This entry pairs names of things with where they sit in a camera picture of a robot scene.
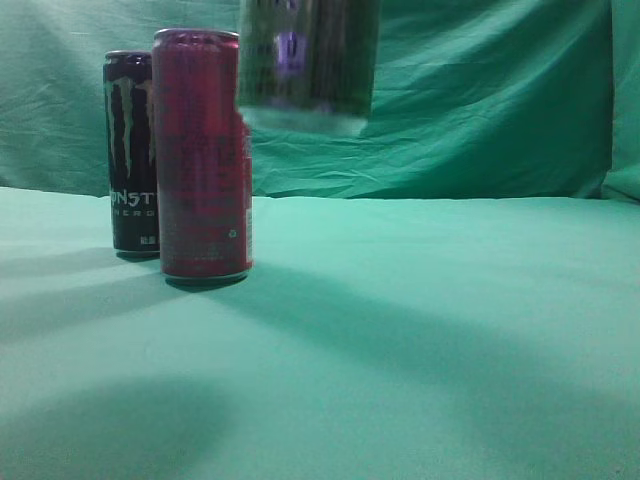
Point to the green table cloth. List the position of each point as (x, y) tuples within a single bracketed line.
[(373, 339)]

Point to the red drink can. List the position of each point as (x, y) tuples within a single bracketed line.
[(204, 168)]

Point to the black Monster energy can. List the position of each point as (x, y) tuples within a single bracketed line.
[(127, 81)]

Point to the green drink can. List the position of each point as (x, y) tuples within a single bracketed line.
[(307, 65)]

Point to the green backdrop cloth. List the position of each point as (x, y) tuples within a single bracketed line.
[(473, 99)]

